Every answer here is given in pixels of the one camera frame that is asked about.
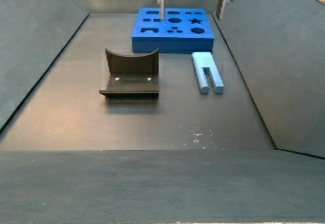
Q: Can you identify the black curved fixture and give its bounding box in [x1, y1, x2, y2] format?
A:
[99, 50, 160, 97]

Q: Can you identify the blue foam shape tray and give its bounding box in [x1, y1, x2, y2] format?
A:
[132, 8, 214, 54]

